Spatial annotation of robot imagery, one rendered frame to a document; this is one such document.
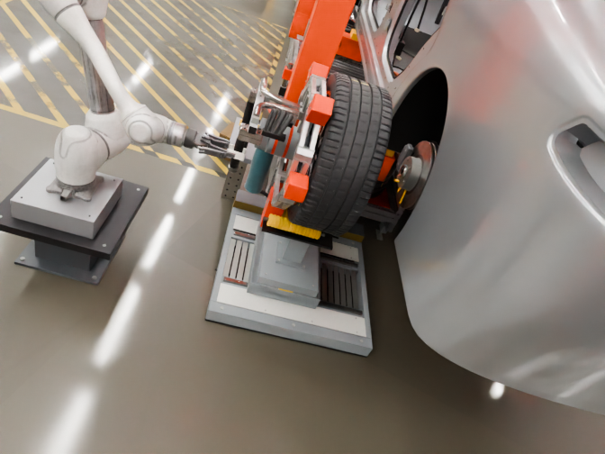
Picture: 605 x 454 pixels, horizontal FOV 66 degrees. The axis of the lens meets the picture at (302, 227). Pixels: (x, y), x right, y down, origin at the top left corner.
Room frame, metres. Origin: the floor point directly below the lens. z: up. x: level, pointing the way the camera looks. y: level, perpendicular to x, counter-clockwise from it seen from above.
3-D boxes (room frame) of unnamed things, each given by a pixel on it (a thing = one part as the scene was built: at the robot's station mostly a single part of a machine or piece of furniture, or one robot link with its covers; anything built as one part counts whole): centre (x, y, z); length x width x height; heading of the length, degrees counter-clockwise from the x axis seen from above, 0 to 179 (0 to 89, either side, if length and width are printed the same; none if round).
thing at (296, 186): (1.45, 0.08, 0.85); 0.09 x 0.08 x 0.07; 13
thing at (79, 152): (1.48, 0.98, 0.56); 0.18 x 0.16 x 0.22; 174
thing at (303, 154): (1.76, 0.16, 0.85); 0.54 x 0.07 x 0.54; 13
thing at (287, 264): (1.80, -0.01, 0.32); 0.40 x 0.30 x 0.28; 13
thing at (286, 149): (1.74, 0.23, 0.85); 0.21 x 0.14 x 0.14; 103
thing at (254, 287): (1.85, 0.01, 0.13); 0.50 x 0.36 x 0.10; 13
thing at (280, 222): (1.67, 0.03, 0.51); 0.29 x 0.06 x 0.06; 103
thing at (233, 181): (2.36, 0.51, 0.21); 0.10 x 0.10 x 0.42; 13
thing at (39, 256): (1.47, 0.98, 0.15); 0.50 x 0.50 x 0.30; 11
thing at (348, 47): (4.27, 0.38, 0.69); 0.52 x 0.17 x 0.35; 103
